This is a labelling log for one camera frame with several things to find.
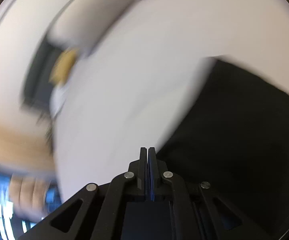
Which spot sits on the yellow cushion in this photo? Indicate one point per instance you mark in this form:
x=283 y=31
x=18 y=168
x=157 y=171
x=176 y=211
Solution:
x=62 y=67

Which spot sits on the rolled white duvet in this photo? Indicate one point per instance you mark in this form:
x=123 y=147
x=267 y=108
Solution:
x=83 y=23

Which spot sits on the white bed mattress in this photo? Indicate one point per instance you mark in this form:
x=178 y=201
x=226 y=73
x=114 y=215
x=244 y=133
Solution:
x=132 y=91

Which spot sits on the black pants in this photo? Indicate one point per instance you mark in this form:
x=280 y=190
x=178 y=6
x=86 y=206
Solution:
x=232 y=150

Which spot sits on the beige puffer jacket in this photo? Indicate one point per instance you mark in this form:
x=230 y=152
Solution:
x=28 y=195

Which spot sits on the dark grey headboard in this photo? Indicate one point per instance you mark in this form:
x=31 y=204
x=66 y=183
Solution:
x=37 y=89

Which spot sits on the white pillow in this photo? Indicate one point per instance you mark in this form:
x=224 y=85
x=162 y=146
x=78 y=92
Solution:
x=57 y=100

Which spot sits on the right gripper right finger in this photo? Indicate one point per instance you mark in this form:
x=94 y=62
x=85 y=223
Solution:
x=193 y=212

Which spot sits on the beige curtain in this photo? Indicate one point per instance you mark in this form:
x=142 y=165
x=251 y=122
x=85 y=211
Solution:
x=24 y=153

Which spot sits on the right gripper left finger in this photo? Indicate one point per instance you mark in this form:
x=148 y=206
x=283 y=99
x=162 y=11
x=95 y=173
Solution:
x=96 y=211

